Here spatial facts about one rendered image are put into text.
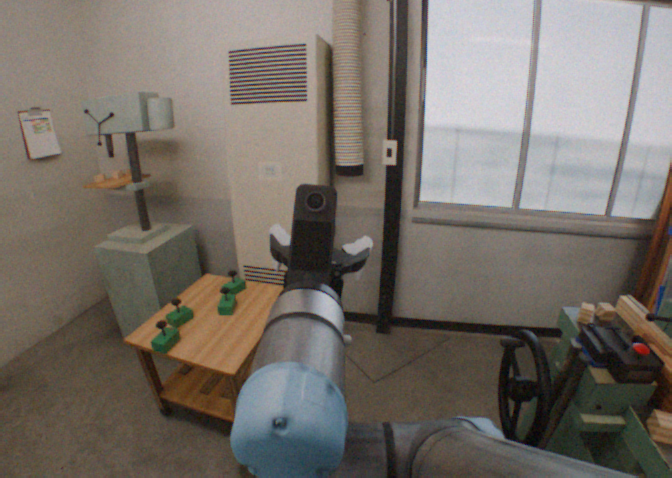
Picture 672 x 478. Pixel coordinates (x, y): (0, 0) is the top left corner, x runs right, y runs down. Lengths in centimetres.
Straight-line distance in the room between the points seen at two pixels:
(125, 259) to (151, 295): 26
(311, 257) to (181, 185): 213
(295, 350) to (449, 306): 201
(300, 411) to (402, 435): 13
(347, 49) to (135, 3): 158
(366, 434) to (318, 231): 20
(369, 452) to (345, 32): 166
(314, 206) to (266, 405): 21
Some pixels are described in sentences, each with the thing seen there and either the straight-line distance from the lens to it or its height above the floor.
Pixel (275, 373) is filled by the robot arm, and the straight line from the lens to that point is 22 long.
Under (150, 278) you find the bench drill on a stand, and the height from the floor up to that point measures 54.
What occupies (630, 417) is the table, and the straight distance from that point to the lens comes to 85.
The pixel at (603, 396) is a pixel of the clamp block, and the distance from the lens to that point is 80.
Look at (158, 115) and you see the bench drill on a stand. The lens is 191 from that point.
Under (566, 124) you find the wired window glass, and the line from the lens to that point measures 212.
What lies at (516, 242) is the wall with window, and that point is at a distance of 209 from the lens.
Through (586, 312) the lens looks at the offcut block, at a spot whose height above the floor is 93.
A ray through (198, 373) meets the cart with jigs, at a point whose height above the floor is 18.
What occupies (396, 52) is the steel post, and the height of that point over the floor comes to 173.
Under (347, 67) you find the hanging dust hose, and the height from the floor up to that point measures 164.
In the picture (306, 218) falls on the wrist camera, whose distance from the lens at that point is 34.
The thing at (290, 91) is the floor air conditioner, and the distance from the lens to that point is 164.
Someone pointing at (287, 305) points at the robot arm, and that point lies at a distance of 29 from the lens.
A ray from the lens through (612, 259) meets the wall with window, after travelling 243.
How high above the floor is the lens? 141
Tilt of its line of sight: 20 degrees down
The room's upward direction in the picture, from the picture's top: straight up
